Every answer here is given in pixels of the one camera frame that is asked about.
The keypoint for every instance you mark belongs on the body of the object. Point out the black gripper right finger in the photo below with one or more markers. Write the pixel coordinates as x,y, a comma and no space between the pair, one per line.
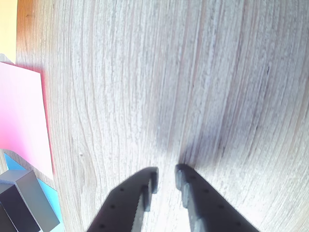
212,210

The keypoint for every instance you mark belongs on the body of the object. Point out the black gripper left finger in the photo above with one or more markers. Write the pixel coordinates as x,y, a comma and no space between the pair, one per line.
120,205

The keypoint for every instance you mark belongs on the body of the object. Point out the large grey cube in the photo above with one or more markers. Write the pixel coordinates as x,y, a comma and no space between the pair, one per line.
36,200

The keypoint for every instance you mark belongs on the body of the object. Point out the medium black cube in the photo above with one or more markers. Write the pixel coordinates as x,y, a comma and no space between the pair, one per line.
17,210

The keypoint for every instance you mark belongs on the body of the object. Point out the blue paper sheet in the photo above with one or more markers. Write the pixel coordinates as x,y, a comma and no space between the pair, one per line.
51,200

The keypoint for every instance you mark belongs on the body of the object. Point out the pink paper sheet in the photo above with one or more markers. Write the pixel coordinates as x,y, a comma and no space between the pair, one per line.
21,108

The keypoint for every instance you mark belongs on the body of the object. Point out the orange paper sheet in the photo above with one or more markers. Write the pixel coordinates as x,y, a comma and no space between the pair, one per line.
8,26

